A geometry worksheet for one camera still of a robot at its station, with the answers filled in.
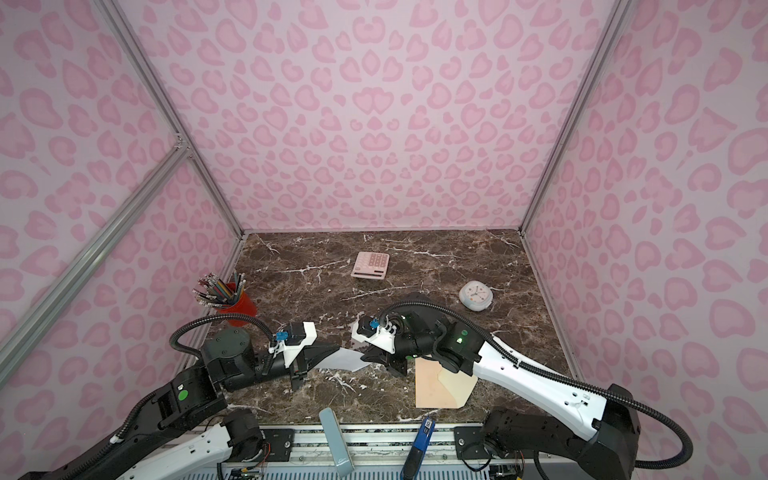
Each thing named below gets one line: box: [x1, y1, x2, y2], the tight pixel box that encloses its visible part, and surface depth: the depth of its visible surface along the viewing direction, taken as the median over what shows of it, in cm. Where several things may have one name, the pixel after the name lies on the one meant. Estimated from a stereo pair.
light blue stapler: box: [319, 407, 355, 477], surface depth 75 cm
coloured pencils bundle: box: [192, 270, 246, 307], surface depth 86 cm
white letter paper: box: [315, 347, 371, 372], surface depth 63 cm
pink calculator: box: [350, 251, 390, 280], surface depth 109 cm
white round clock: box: [459, 280, 494, 312], surface depth 100 cm
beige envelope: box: [415, 358, 478, 408], surface depth 83 cm
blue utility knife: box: [401, 416, 437, 480], surface depth 73 cm
